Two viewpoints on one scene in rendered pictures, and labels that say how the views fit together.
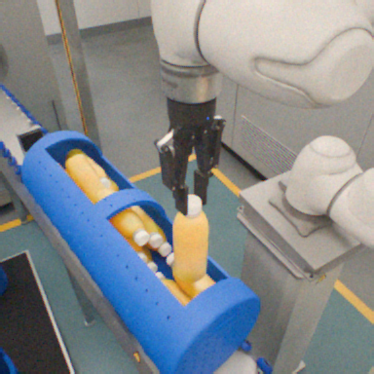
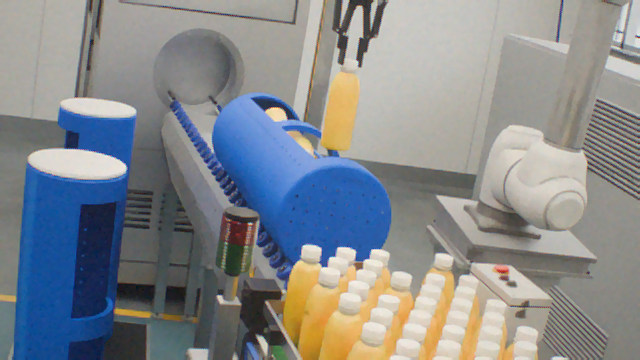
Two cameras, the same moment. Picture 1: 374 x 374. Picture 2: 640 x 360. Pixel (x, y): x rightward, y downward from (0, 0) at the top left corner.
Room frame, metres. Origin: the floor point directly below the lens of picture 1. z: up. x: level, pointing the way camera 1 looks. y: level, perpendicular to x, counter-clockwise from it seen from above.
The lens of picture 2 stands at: (-1.61, -0.76, 1.71)
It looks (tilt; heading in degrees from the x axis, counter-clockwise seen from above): 14 degrees down; 20
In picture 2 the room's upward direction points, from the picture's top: 10 degrees clockwise
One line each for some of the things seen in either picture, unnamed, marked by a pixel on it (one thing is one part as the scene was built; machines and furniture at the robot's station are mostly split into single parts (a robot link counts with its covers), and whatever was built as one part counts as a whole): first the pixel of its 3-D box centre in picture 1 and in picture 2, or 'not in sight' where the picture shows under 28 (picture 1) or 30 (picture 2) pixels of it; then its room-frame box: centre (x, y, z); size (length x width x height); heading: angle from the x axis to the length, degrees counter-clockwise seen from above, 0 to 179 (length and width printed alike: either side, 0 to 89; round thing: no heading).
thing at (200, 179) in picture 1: (200, 187); (360, 52); (0.53, -0.02, 1.48); 0.03 x 0.01 x 0.07; 39
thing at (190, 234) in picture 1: (190, 241); (341, 107); (0.52, 0.00, 1.34); 0.07 x 0.07 x 0.20
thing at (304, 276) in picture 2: not in sight; (302, 300); (0.13, -0.13, 1.00); 0.07 x 0.07 x 0.20
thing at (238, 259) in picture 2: not in sight; (235, 253); (-0.22, -0.12, 1.18); 0.06 x 0.06 x 0.05
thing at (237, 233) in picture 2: not in sight; (239, 228); (-0.22, -0.12, 1.23); 0.06 x 0.06 x 0.04
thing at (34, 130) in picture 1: (33, 146); not in sight; (1.35, 0.67, 1.00); 0.10 x 0.04 x 0.15; 129
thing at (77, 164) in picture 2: not in sight; (77, 163); (0.49, 0.72, 1.03); 0.28 x 0.28 x 0.01
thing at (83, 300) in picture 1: (79, 289); (200, 351); (1.08, 0.55, 0.31); 0.06 x 0.06 x 0.63; 39
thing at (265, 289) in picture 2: not in sight; (261, 305); (0.15, -0.03, 0.95); 0.10 x 0.07 x 0.10; 129
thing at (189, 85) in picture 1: (192, 74); not in sight; (0.52, 0.00, 1.71); 0.09 x 0.09 x 0.06
